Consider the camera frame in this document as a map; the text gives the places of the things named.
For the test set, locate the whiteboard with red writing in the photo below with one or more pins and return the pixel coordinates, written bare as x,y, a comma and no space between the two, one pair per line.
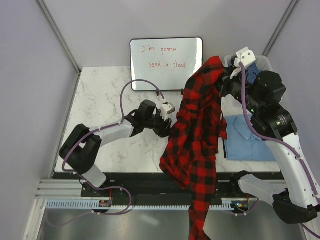
166,62

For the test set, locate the white slotted cable duct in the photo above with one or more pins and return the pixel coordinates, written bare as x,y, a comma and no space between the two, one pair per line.
110,204

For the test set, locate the white plastic basket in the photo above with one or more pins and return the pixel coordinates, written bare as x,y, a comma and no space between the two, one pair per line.
263,63

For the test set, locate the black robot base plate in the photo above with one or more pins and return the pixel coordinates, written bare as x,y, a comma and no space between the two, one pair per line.
156,188

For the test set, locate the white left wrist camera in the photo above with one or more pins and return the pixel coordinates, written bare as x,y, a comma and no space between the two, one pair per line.
166,109

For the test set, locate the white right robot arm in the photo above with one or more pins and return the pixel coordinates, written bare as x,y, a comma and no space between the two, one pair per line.
299,201

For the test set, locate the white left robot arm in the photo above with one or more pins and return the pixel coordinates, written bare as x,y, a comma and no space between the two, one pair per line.
81,148

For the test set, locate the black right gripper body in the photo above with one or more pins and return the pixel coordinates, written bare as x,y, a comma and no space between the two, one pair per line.
231,85

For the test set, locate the blue checkered shirt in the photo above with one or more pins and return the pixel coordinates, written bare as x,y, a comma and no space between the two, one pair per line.
252,73

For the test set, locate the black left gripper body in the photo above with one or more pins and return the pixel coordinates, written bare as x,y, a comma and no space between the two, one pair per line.
156,123

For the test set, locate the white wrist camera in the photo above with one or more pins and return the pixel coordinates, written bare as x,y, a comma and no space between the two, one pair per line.
166,109
244,58

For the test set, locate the red black plaid shirt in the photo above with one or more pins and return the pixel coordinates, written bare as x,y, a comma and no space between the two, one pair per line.
190,155

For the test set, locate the aluminium frame rail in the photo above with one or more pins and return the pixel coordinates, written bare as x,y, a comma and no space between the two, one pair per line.
58,35

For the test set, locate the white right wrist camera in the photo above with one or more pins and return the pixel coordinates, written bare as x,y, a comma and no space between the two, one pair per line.
244,58

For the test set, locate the folded light blue shirt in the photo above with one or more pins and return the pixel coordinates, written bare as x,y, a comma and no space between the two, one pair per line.
242,145

